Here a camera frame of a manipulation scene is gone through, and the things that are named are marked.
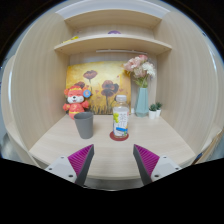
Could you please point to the small potted succulent white pot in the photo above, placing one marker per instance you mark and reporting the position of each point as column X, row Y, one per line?
column 152, row 114
column 159, row 110

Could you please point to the grey mug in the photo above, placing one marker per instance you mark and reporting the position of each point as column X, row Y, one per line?
column 84, row 126

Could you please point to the pale teal vase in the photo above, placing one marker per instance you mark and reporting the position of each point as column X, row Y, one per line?
column 141, row 103

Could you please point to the light wooden shelf unit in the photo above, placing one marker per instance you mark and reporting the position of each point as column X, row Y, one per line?
column 113, row 41

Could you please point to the clear plastic drink bottle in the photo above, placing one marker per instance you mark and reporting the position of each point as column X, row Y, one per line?
column 120, row 120

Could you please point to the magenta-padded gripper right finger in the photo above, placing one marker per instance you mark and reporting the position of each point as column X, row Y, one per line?
column 156, row 166

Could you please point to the flat round red coaster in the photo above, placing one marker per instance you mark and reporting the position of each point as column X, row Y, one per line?
column 112, row 137

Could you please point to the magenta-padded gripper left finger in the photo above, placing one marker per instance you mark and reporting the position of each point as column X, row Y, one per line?
column 71, row 166

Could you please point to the red plush mascot toy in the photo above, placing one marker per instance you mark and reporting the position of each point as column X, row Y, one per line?
column 76, row 103

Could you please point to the yellow poppy flower painting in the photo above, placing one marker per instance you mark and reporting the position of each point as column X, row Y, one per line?
column 100, row 71

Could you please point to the pink and white flower bouquet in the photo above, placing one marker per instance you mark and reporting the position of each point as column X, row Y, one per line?
column 138, row 68

